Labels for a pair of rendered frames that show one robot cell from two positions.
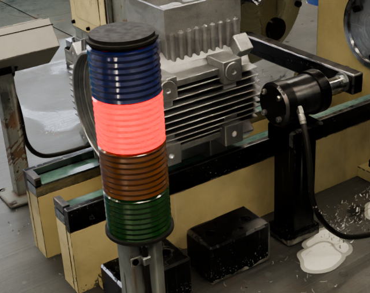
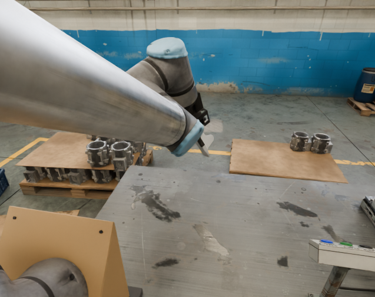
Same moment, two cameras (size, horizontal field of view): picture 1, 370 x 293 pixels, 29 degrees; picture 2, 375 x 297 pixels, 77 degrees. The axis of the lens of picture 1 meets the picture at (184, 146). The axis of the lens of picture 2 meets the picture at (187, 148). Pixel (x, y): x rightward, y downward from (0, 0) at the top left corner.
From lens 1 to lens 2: 0.58 m
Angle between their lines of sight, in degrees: 37
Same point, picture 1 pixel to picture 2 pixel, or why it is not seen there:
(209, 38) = not seen: outside the picture
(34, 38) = (374, 263)
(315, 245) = not seen: outside the picture
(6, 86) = (341, 271)
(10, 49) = (356, 264)
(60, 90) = (354, 226)
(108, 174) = not seen: outside the picture
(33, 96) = (338, 223)
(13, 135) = (332, 289)
